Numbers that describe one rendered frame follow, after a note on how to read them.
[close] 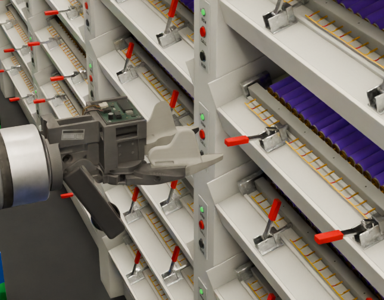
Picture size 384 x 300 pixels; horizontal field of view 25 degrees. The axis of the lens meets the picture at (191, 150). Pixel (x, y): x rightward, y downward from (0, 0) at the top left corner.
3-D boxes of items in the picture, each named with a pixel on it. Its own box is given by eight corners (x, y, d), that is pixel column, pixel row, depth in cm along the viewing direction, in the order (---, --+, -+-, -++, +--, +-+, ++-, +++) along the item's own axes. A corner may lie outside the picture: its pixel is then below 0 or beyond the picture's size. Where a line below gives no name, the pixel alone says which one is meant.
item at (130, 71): (200, 196, 164) (178, 139, 156) (102, 73, 212) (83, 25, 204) (292, 148, 167) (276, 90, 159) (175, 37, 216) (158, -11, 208)
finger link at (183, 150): (227, 133, 101) (148, 134, 100) (225, 177, 103) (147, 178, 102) (224, 121, 103) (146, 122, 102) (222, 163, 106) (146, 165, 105)
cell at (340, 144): (378, 136, 125) (340, 156, 124) (371, 130, 127) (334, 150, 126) (376, 126, 124) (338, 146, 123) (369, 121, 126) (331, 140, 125)
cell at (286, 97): (321, 90, 139) (286, 109, 138) (315, 86, 140) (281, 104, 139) (318, 81, 138) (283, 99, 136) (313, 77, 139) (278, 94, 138)
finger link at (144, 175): (186, 172, 101) (111, 174, 100) (186, 184, 102) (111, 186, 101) (183, 153, 105) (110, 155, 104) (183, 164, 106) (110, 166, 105)
